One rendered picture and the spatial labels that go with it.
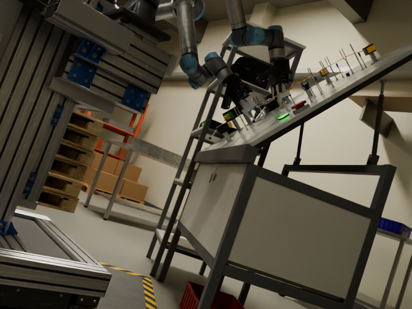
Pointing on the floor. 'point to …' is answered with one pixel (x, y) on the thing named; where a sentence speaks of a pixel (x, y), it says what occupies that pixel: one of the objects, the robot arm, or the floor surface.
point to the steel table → (162, 156)
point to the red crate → (189, 295)
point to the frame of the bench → (227, 241)
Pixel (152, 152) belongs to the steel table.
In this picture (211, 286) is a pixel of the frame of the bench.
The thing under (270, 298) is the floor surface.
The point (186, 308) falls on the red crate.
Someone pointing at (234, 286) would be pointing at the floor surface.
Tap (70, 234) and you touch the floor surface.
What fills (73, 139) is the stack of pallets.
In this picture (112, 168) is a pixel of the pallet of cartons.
